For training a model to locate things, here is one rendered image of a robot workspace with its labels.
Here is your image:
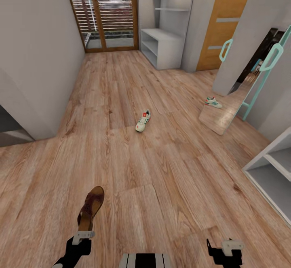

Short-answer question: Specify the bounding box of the gym shoe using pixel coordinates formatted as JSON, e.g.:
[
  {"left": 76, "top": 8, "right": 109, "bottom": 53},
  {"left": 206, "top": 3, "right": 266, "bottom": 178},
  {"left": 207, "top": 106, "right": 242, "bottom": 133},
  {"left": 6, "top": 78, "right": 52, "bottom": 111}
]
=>
[{"left": 135, "top": 110, "right": 151, "bottom": 132}]

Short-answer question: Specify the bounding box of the sandal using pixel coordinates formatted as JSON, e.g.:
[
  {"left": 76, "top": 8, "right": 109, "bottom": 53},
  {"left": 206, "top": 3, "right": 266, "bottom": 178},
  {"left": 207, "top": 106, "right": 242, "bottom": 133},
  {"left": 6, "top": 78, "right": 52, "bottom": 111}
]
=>
[{"left": 77, "top": 186, "right": 105, "bottom": 231}]

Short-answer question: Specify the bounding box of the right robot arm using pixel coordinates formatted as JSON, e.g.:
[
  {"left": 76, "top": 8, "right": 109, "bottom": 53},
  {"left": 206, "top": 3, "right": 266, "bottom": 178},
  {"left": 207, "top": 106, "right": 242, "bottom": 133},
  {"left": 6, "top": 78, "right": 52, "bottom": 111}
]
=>
[{"left": 207, "top": 239, "right": 245, "bottom": 268}]

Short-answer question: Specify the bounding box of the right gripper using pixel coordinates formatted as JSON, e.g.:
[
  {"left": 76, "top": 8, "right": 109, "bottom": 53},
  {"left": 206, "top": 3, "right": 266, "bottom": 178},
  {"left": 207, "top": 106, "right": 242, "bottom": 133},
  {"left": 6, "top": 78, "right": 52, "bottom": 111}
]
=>
[{"left": 207, "top": 239, "right": 242, "bottom": 268}]

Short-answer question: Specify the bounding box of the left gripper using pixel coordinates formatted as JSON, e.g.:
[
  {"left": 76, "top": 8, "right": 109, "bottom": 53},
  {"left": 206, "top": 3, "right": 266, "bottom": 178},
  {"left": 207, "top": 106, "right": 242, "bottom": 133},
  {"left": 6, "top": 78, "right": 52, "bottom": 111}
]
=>
[{"left": 66, "top": 239, "right": 92, "bottom": 261}]

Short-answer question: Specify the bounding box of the robot trunk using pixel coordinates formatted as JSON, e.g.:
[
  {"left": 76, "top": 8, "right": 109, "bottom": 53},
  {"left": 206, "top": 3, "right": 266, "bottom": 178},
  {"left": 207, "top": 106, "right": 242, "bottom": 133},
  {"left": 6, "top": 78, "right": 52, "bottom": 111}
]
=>
[{"left": 119, "top": 253, "right": 173, "bottom": 268}]

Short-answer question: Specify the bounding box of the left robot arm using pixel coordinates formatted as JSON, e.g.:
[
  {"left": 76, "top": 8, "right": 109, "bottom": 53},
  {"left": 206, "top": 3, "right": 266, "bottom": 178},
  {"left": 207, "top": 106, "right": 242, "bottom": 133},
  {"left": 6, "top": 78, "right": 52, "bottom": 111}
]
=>
[{"left": 52, "top": 231, "right": 96, "bottom": 268}]

